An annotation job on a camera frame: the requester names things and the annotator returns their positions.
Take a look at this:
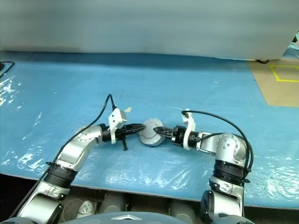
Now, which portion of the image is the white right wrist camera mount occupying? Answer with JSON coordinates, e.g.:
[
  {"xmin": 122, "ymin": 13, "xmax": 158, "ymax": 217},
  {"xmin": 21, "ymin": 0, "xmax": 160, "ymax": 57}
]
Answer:
[{"xmin": 181, "ymin": 108, "xmax": 197, "ymax": 150}]

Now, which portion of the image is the white background board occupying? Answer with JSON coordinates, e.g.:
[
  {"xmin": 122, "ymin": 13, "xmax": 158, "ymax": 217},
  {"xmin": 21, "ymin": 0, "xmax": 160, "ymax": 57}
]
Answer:
[{"xmin": 0, "ymin": 0, "xmax": 299, "ymax": 62}]

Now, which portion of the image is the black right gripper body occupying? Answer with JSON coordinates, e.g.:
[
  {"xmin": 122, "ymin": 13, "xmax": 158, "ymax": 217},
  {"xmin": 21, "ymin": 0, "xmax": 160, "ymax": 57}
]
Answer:
[{"xmin": 171, "ymin": 126, "xmax": 186, "ymax": 147}]

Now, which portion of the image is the yellow floor tape outline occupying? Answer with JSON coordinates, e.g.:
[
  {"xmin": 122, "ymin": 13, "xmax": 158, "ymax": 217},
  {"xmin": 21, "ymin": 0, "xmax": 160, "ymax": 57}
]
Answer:
[{"xmin": 269, "ymin": 64, "xmax": 299, "ymax": 83}]

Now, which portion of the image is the gray round motor lid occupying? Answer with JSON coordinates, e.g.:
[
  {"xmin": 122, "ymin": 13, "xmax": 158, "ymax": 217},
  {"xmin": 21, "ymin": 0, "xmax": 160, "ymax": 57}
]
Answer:
[{"xmin": 139, "ymin": 118, "xmax": 164, "ymax": 145}]

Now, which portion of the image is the white bracket under table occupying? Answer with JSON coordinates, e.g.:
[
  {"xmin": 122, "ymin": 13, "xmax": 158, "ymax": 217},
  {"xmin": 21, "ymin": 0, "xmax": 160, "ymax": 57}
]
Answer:
[{"xmin": 78, "ymin": 201, "xmax": 94, "ymax": 217}]

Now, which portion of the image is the gray rounded shape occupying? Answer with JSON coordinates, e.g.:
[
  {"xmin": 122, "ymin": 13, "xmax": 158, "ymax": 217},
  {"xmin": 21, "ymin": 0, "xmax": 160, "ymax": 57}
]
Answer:
[
  {"xmin": 168, "ymin": 199, "xmax": 197, "ymax": 224},
  {"xmin": 100, "ymin": 192, "xmax": 127, "ymax": 214}
]

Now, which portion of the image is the gray robot torso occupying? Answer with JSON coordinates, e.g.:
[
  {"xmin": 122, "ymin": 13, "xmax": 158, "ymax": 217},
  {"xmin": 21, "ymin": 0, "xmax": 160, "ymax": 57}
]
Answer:
[{"xmin": 93, "ymin": 211, "xmax": 180, "ymax": 224}]

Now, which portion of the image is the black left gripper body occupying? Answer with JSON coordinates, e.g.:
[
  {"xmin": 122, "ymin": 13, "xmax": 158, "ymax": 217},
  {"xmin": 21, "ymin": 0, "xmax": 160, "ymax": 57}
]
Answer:
[{"xmin": 114, "ymin": 126, "xmax": 129, "ymax": 152}]

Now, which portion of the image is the thin black table cable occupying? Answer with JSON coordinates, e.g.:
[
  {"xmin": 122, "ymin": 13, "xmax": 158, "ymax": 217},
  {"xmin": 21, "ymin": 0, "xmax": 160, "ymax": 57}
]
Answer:
[{"xmin": 0, "ymin": 61, "xmax": 16, "ymax": 77}]

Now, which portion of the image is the blue plastic-covered table mat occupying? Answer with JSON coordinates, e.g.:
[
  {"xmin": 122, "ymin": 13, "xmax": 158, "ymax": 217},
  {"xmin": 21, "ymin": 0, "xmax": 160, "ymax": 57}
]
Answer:
[{"xmin": 0, "ymin": 51, "xmax": 299, "ymax": 208}]

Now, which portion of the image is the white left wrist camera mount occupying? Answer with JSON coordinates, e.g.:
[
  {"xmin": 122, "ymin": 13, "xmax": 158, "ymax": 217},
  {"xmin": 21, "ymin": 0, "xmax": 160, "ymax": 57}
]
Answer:
[{"xmin": 107, "ymin": 108, "xmax": 128, "ymax": 145}]

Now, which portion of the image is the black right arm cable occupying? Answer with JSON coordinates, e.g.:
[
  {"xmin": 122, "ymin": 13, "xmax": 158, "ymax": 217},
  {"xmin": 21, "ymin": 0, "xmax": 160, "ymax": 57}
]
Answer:
[{"xmin": 181, "ymin": 110, "xmax": 255, "ymax": 185}]

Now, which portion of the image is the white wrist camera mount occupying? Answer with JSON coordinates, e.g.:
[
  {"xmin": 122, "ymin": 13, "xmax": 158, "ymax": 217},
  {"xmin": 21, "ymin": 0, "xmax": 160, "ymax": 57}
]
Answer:
[
  {"xmin": 107, "ymin": 108, "xmax": 128, "ymax": 145},
  {"xmin": 181, "ymin": 108, "xmax": 197, "ymax": 150}
]

